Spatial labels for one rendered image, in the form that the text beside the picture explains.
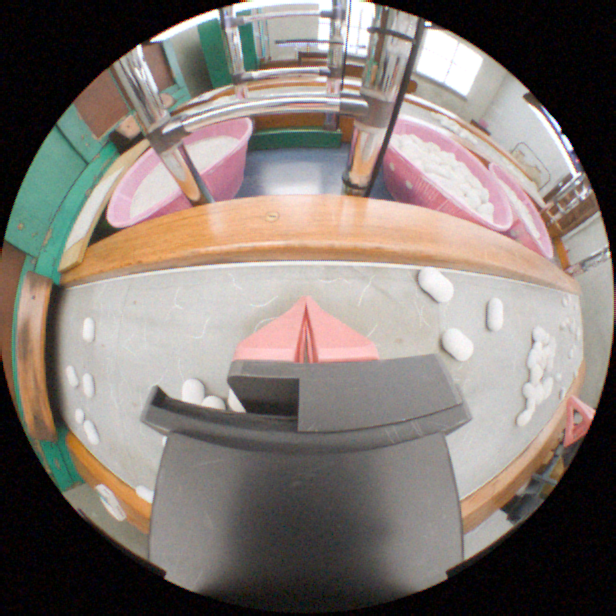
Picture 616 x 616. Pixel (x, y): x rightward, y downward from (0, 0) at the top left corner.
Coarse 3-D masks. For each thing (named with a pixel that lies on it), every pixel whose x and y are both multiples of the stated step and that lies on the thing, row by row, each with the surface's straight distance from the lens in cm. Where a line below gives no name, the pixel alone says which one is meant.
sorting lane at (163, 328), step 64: (64, 320) 49; (128, 320) 24; (192, 320) 17; (256, 320) 14; (384, 320) 15; (448, 320) 19; (512, 320) 30; (576, 320) 104; (64, 384) 51; (128, 384) 24; (512, 384) 31; (128, 448) 29; (512, 448) 40
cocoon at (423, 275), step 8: (424, 272) 16; (432, 272) 16; (424, 280) 16; (432, 280) 16; (440, 280) 17; (448, 280) 18; (424, 288) 17; (432, 288) 16; (440, 288) 17; (448, 288) 17; (432, 296) 17; (440, 296) 17; (448, 296) 17
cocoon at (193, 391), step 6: (186, 384) 15; (192, 384) 15; (198, 384) 15; (186, 390) 15; (192, 390) 15; (198, 390) 15; (204, 390) 16; (186, 396) 15; (192, 396) 15; (198, 396) 15; (192, 402) 15; (198, 402) 15
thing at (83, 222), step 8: (112, 176) 49; (104, 184) 51; (96, 192) 53; (104, 192) 45; (88, 200) 56; (96, 200) 46; (88, 208) 49; (96, 208) 42; (80, 216) 53; (88, 216) 44; (80, 224) 47; (88, 224) 40; (72, 232) 52; (80, 232) 43; (72, 240) 47
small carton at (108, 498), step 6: (96, 486) 43; (102, 486) 42; (102, 492) 41; (108, 492) 41; (102, 498) 43; (108, 498) 40; (114, 498) 41; (108, 504) 42; (114, 504) 42; (108, 510) 46; (114, 510) 42; (120, 510) 43; (120, 516) 44; (126, 516) 45
